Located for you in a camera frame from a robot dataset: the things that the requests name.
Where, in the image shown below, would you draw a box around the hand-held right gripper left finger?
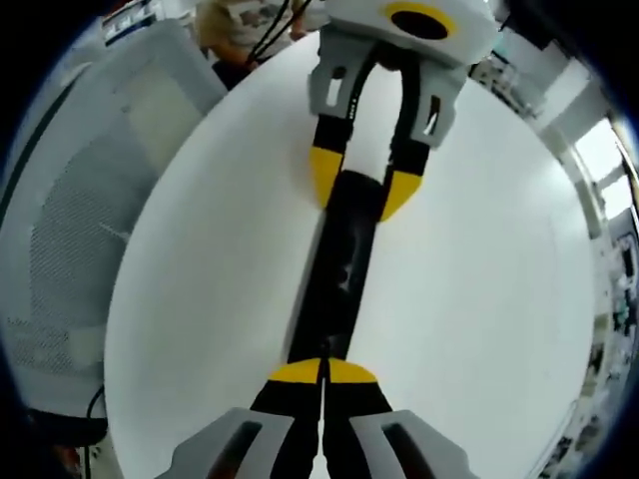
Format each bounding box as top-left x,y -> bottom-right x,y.
167,356 -> 326,479

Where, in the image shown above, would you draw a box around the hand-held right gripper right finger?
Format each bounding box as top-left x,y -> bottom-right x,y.
323,356 -> 475,479

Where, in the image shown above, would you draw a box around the black remote control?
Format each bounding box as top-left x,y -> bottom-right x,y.
285,168 -> 386,368

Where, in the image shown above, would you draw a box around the person's white shirt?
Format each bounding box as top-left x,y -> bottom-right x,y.
227,0 -> 304,54

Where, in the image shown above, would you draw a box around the person's dark trousers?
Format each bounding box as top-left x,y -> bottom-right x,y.
213,55 -> 257,92

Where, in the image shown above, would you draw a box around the white square pillar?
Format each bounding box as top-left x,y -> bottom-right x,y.
528,54 -> 608,136

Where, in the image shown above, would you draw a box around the bright window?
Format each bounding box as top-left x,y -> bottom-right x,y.
573,117 -> 638,201

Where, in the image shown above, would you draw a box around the blue white sign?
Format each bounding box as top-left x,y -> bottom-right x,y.
102,2 -> 154,44

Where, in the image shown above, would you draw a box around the white mesh office chair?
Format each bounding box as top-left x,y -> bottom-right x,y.
0,22 -> 229,418

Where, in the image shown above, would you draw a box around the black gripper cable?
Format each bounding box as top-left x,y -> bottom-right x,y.
85,383 -> 110,479

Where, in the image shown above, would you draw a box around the white display wall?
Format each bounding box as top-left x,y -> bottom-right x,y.
588,209 -> 639,450

